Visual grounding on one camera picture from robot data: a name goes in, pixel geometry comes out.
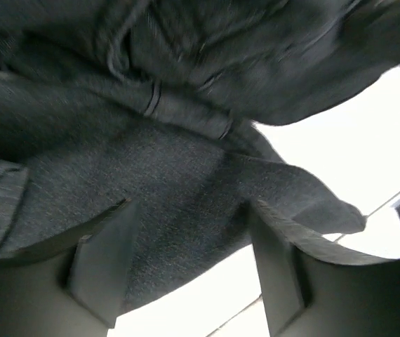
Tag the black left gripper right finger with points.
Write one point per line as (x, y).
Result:
(314, 287)

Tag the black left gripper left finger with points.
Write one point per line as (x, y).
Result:
(73, 283)

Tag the black trousers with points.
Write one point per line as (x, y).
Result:
(107, 102)

